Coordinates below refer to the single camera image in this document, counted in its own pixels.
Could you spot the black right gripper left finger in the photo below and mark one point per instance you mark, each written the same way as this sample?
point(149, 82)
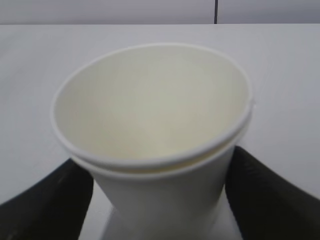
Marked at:
point(53, 209)

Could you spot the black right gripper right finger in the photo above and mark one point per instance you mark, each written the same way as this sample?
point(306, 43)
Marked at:
point(265, 205)

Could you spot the white paper cup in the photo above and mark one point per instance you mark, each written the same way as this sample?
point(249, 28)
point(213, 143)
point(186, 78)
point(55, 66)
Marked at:
point(180, 204)
point(152, 106)

